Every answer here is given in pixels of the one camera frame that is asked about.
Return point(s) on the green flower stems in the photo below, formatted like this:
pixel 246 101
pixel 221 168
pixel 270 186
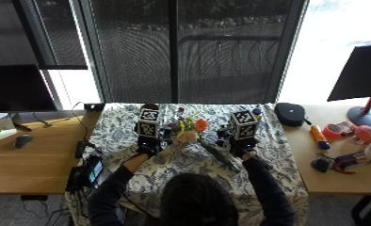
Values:
pixel 220 155

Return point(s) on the small black round object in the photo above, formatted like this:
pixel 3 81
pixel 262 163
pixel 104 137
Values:
pixel 321 164

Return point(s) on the flat black device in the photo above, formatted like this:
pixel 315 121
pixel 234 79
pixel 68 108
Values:
pixel 75 179

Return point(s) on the yellow flower sprig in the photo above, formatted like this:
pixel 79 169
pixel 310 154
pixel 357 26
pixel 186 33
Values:
pixel 185 123

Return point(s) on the orange tube with blue cap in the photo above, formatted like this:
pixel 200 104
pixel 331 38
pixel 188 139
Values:
pixel 318 135

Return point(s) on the dark purple flower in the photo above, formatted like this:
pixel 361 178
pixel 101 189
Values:
pixel 180 109

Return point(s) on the small black box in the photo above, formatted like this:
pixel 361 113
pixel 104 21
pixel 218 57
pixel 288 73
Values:
pixel 93 106

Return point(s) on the the person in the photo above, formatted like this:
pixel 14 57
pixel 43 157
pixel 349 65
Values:
pixel 198 204

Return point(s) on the phone with lit screen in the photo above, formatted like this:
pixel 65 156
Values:
pixel 95 171

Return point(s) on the white marker cube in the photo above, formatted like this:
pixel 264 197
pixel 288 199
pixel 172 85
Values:
pixel 148 124
pixel 244 125

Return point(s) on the purple box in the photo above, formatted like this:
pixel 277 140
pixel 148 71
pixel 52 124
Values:
pixel 350 159

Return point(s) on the dark mesh window blind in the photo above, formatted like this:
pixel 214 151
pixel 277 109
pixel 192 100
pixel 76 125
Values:
pixel 135 56

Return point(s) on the black chair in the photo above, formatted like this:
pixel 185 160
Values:
pixel 367 210

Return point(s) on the red packet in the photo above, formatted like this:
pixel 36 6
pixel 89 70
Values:
pixel 347 127

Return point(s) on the black zip case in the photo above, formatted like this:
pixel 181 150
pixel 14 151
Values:
pixel 290 114

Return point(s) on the orange flower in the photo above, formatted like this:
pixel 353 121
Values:
pixel 201 125

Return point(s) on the red ball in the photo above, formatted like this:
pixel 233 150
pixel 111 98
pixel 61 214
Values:
pixel 366 134

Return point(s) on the black computer mouse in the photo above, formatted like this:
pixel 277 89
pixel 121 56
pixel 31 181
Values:
pixel 23 141

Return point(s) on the person's right hand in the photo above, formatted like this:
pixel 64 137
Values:
pixel 241 146

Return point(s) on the black monitor with red stand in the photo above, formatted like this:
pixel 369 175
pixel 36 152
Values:
pixel 361 73

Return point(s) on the small blue round object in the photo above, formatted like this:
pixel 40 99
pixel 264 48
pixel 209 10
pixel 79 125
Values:
pixel 257 111

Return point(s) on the black power adapter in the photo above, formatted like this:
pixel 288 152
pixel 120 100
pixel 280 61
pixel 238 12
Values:
pixel 83 149

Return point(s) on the person's left hand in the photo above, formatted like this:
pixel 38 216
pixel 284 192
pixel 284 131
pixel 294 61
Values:
pixel 148 147

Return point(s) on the red tape roll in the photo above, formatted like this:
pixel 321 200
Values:
pixel 331 132

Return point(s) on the dark roller blind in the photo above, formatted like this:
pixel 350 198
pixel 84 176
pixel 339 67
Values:
pixel 27 31

